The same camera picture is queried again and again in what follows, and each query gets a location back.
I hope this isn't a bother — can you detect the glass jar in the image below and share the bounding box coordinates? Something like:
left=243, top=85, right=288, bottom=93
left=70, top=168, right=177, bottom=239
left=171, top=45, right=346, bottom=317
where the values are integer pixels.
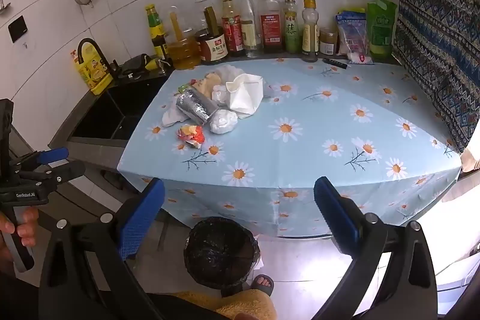
left=319, top=27, right=338, bottom=57

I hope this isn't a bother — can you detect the white tissue ball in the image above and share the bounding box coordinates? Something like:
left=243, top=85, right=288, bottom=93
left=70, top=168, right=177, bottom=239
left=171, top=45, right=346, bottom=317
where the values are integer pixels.
left=209, top=109, right=239, bottom=135

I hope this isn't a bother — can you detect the cooking oil jug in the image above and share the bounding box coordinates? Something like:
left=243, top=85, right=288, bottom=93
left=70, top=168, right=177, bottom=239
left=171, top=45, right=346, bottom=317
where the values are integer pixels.
left=165, top=5, right=202, bottom=70

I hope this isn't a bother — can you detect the person's yellow clothing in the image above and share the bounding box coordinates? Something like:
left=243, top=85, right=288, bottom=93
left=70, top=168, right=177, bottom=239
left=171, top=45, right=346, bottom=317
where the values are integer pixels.
left=170, top=289, right=277, bottom=320

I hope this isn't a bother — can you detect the clear bottle yellow cap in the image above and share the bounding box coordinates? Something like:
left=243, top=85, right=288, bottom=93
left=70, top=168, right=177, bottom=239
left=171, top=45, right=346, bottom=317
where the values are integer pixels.
left=301, top=0, right=320, bottom=63

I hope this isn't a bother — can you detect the green cap sauce bottle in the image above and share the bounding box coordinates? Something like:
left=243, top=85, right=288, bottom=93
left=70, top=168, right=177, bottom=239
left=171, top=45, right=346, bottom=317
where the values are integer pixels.
left=145, top=4, right=168, bottom=60

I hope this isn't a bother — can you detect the small clear plastic bottle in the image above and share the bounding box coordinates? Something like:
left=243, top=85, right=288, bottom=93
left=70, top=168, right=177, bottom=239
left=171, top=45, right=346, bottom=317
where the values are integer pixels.
left=335, top=8, right=367, bottom=60

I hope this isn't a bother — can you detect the soy sauce jug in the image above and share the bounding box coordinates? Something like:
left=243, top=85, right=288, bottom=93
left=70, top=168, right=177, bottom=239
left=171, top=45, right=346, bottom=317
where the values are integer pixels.
left=195, top=6, right=228, bottom=66

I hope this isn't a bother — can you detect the bin with black liner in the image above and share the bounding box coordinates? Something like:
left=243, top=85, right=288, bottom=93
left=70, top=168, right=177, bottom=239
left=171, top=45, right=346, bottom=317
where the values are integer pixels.
left=183, top=217, right=261, bottom=287

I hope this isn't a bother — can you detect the crushed beige paper cup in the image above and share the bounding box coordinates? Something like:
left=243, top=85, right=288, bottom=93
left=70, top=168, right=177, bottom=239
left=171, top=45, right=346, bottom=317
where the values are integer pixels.
left=196, top=74, right=223, bottom=98

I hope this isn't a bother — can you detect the black faucet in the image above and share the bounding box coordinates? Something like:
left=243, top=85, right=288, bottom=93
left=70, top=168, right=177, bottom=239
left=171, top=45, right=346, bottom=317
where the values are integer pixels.
left=77, top=37, right=113, bottom=79

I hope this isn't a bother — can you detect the dark sandal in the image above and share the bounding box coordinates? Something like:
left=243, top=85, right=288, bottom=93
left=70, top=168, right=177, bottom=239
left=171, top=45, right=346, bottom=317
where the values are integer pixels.
left=249, top=274, right=275, bottom=296

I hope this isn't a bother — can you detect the silver foil packet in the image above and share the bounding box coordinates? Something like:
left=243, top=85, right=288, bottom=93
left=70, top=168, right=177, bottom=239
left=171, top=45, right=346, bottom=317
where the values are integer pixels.
left=176, top=88, right=219, bottom=126

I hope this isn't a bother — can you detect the yellow detergent bottle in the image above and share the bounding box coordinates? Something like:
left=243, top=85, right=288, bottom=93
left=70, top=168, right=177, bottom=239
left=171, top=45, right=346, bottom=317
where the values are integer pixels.
left=70, top=43, right=114, bottom=96

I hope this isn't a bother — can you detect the small white packet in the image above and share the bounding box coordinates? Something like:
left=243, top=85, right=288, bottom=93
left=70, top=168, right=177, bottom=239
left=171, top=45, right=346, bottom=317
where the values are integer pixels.
left=347, top=52, right=376, bottom=65

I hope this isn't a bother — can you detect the black sink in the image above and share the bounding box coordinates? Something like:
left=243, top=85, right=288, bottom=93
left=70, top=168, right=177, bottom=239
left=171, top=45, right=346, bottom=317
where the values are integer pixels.
left=70, top=79, right=171, bottom=148

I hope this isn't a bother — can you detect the blue daisy tablecloth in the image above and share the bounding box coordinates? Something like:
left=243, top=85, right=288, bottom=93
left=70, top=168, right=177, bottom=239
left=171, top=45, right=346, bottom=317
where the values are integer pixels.
left=117, top=55, right=463, bottom=240

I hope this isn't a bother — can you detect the blue patterned curtain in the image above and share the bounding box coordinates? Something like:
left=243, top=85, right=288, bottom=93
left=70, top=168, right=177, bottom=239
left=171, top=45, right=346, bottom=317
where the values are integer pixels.
left=395, top=0, right=480, bottom=156

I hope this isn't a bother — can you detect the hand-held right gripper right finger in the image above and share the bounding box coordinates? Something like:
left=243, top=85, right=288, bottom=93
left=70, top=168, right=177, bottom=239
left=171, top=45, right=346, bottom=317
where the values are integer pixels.
left=313, top=176, right=439, bottom=320

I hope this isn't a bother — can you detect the clear vinegar bottle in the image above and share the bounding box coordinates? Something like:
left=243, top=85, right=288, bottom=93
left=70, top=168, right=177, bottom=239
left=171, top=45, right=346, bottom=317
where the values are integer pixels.
left=238, top=0, right=264, bottom=59

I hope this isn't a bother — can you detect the black wall switch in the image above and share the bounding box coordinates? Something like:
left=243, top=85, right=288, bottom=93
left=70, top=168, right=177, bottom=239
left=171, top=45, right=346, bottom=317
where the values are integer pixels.
left=8, top=15, right=29, bottom=43

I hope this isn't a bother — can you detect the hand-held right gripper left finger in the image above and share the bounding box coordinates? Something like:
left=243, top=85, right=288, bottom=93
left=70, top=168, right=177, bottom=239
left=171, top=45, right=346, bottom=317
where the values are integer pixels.
left=37, top=178, right=177, bottom=320

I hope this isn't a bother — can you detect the small white tissue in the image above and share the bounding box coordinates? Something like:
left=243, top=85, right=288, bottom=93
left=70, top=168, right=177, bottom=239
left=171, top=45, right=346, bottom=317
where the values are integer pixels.
left=211, top=85, right=228, bottom=106

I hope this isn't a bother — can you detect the dark bottle red label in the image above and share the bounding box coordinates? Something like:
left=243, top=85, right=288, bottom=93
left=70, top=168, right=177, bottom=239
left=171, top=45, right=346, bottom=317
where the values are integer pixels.
left=259, top=0, right=284, bottom=54
left=220, top=0, right=244, bottom=57

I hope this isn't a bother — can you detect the green pouch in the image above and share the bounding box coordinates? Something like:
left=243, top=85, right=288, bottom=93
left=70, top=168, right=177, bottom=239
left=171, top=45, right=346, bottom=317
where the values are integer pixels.
left=366, top=0, right=399, bottom=59

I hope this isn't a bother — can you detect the red yellow snack wrapper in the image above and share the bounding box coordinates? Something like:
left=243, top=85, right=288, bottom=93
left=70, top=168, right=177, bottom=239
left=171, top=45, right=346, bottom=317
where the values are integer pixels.
left=176, top=124, right=206, bottom=149

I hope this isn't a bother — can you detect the person's left hand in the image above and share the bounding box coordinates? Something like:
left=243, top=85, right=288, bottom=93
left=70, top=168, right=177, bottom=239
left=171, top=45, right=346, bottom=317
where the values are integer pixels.
left=0, top=207, right=40, bottom=268

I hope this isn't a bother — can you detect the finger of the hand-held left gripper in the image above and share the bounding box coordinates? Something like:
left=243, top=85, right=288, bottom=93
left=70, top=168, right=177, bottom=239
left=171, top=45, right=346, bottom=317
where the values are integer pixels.
left=17, top=160, right=86, bottom=193
left=11, top=147, right=69, bottom=169

